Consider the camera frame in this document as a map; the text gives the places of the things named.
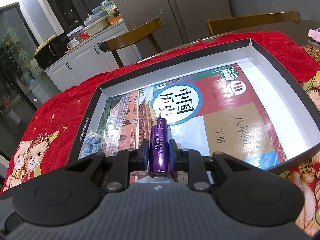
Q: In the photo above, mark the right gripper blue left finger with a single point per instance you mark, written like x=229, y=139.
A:
x=143, y=155

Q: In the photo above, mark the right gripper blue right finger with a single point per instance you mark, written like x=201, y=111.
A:
x=174, y=153

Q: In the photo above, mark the purple tube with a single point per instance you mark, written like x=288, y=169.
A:
x=159, y=149

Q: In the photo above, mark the light blue crochet scrunchie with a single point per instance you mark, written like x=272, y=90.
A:
x=94, y=143

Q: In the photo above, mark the colourful textbook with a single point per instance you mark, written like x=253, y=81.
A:
x=212, y=110

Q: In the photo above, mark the red teddy bear blanket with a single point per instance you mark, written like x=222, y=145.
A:
x=107, y=197

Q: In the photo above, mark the white kitchen cabinet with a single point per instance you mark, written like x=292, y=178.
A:
x=85, y=60

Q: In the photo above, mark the left wooden chair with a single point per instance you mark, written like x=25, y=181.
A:
x=132, y=37

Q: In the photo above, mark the wooden chair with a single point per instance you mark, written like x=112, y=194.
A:
x=132, y=37
x=225, y=25

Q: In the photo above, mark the black shallow cardboard box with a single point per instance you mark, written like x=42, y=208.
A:
x=293, y=114

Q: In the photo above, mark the white mug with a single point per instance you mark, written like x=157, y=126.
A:
x=72, y=43

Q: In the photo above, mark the right wooden chair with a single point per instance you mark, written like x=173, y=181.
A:
x=225, y=25

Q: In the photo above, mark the beige plastic basin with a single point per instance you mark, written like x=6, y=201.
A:
x=97, y=26

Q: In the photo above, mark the black microwave oven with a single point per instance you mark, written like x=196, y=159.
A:
x=51, y=50

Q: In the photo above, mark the silver double door refrigerator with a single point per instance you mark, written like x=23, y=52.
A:
x=183, y=21

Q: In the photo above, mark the wooden bead trivet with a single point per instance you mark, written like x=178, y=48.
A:
x=313, y=51

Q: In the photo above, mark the pink cloth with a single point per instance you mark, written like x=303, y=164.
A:
x=314, y=34

